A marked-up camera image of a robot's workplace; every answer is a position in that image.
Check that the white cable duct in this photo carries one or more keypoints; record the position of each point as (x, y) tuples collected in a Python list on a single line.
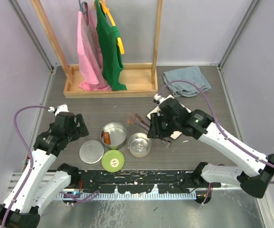
[(154, 195)]

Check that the white square plate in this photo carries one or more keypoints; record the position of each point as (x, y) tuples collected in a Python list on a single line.
[(176, 134)]

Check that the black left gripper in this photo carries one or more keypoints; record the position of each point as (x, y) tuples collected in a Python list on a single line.
[(80, 130)]

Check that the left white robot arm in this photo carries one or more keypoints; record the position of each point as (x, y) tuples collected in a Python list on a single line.
[(28, 200)]

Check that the small steel bowl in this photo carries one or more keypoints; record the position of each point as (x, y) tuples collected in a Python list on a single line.
[(139, 145)]

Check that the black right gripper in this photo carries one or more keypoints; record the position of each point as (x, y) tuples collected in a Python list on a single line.
[(155, 131)]

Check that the round steel lid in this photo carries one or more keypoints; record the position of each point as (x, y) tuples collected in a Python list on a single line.
[(91, 152)]

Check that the wooden clothes rack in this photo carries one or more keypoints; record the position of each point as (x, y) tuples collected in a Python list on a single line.
[(140, 78)]

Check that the grey clothes hanger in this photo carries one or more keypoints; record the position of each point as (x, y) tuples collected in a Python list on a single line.
[(83, 7)]

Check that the green round lid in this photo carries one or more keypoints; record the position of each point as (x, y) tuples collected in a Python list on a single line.
[(113, 161)]

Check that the green shirt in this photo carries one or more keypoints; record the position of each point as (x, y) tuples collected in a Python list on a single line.
[(112, 58)]

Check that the folded blue towel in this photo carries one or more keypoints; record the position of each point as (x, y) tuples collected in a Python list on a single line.
[(192, 74)]

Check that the brown sausage piece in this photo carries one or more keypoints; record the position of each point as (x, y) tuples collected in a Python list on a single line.
[(106, 138)]

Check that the pink shirt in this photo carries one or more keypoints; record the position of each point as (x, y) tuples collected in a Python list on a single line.
[(89, 55)]

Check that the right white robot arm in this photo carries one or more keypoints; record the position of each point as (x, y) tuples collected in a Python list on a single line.
[(253, 171)]

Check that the large round steel tin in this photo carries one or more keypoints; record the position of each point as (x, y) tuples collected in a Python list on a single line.
[(117, 133)]

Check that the yellow clothes hanger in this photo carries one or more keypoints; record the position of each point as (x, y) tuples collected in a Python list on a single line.
[(105, 20)]

